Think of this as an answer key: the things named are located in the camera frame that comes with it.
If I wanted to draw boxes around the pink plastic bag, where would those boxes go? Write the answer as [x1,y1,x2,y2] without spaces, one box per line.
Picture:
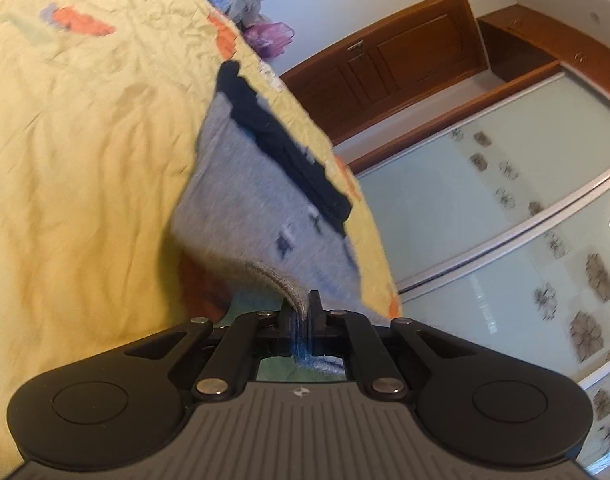
[243,22,295,60]

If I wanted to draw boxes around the wooden upper cabinet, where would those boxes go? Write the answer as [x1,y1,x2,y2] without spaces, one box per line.
[476,4,610,94]

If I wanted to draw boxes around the yellow patterned bed cover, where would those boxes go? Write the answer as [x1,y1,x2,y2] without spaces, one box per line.
[0,0,401,478]

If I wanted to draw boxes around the brown wooden door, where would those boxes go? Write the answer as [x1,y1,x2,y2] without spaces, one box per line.
[281,0,488,144]

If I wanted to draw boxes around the glass sliding wardrobe doors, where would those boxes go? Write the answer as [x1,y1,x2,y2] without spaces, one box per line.
[359,70,610,479]

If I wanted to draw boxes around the grey and navy knit sweater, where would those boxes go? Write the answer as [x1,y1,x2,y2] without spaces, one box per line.
[171,61,384,382]

